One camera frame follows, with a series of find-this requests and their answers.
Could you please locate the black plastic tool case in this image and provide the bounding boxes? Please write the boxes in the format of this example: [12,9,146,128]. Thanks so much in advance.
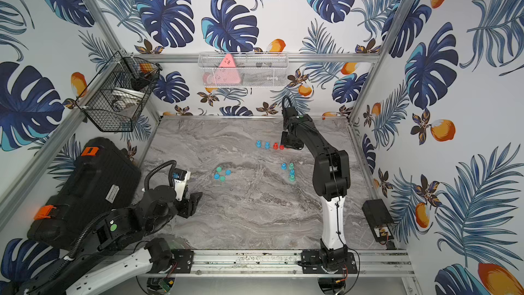
[27,137,141,250]

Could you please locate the black wire basket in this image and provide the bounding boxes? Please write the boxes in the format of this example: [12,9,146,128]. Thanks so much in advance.
[75,52,162,132]

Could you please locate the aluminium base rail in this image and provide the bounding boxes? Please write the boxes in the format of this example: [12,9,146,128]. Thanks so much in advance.
[142,249,415,278]

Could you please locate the pink triangle card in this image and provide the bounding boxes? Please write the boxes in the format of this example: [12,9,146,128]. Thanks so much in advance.
[210,53,242,85]

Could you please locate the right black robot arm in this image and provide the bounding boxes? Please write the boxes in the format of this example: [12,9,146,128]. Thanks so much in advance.
[281,96,358,275]

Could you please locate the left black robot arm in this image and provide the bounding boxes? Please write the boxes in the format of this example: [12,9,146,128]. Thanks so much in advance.
[1,160,203,294]

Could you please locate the black power supply box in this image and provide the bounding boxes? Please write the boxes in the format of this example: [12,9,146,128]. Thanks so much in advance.
[362,199,397,250]

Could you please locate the clear mesh wall tray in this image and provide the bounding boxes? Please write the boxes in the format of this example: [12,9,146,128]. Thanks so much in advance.
[198,52,289,87]

